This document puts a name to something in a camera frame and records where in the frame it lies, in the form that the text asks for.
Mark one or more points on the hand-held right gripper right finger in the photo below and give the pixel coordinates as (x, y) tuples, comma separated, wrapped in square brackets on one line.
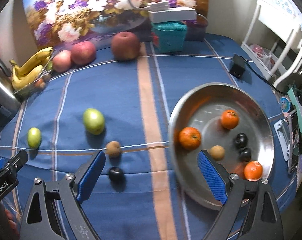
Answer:
[(213, 177)]

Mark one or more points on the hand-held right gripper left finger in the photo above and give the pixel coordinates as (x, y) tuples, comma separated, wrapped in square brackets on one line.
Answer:
[(91, 177)]

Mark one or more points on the brown kiwi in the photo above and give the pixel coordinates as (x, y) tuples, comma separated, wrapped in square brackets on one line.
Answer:
[(113, 149), (217, 153)]

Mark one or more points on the dark purple plum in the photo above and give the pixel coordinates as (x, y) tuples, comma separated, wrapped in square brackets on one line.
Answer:
[(241, 140), (245, 155), (116, 174)]

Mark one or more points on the orange tangerine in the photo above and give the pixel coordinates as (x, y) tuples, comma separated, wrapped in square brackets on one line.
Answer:
[(253, 171), (189, 138), (229, 119)]

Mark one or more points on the stainless steel bowl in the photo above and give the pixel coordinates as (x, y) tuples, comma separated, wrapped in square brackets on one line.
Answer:
[(211, 100)]

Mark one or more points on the person's left hand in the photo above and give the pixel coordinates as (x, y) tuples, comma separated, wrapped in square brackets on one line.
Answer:
[(12, 221)]

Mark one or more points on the small green plum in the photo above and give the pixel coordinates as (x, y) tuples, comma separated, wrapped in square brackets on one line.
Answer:
[(34, 137)]

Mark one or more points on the large green plum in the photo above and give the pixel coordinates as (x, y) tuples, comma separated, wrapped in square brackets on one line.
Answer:
[(93, 121)]

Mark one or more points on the stainless steel kettle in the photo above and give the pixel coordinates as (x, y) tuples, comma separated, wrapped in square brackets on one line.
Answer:
[(0, 92)]

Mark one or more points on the white phone stand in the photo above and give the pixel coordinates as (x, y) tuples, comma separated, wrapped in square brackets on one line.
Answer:
[(281, 140)]

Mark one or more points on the clear plastic container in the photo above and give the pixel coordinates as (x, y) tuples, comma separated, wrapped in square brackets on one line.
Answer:
[(39, 83)]

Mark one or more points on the black smartphone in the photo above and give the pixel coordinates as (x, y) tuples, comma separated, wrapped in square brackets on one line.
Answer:
[(294, 142)]

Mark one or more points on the yellow banana bunch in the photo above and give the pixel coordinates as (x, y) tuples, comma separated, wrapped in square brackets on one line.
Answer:
[(28, 70)]

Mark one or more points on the blue plaid tablecloth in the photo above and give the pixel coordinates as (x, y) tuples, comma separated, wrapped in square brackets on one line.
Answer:
[(146, 100)]

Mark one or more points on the round blue tin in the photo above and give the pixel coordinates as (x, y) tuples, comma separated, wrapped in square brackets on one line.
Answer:
[(285, 104)]

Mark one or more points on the pink apple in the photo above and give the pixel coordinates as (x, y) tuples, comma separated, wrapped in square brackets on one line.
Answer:
[(62, 61)]

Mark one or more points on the black power adapter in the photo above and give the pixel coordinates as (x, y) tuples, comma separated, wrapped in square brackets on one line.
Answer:
[(237, 66)]

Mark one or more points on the clear plastic bag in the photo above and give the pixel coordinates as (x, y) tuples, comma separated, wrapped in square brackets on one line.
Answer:
[(262, 55)]

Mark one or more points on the dark red apple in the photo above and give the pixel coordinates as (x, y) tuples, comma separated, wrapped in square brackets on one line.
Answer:
[(125, 45)]

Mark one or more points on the white plastic storage rack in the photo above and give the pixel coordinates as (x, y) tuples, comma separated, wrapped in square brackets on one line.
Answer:
[(291, 55)]

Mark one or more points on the teal plastic box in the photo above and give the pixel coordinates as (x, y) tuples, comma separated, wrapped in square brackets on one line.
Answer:
[(169, 38)]

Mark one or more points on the floral painting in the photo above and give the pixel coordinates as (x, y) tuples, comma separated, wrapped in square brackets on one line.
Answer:
[(91, 10)]

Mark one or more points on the white gooseneck desk lamp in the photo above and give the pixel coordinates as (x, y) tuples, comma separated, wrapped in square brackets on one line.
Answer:
[(176, 13)]

